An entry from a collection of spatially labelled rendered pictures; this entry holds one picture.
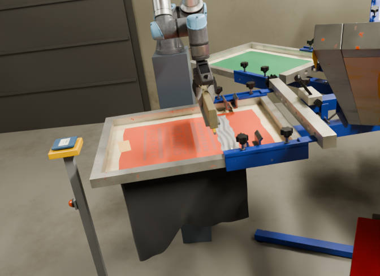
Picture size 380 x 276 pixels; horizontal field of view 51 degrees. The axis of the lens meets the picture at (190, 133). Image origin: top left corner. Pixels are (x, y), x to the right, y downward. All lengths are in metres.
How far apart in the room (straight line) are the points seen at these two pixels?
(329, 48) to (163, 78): 1.57
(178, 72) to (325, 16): 2.59
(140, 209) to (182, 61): 0.83
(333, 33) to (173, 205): 1.13
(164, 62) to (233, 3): 2.27
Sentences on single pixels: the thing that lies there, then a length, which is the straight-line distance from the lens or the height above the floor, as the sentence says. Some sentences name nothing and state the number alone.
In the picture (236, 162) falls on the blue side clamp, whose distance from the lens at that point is 1.44.
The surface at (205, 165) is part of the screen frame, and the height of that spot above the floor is 0.97.
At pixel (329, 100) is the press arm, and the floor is 1.04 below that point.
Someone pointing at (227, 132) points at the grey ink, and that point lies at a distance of 1.69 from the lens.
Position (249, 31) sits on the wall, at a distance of 4.32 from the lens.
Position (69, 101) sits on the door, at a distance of 4.71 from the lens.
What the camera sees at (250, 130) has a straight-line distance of 1.71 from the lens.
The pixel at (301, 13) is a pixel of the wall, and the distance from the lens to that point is 4.37.
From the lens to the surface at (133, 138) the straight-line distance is 1.78.
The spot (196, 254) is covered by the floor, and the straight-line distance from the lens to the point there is 2.55.
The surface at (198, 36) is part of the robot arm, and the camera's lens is 1.56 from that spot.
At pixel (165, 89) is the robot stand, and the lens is 2.13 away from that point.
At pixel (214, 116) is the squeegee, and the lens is 1.46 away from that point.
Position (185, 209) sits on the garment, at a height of 0.74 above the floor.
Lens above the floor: 1.68
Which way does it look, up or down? 25 degrees down
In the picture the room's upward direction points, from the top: 8 degrees counter-clockwise
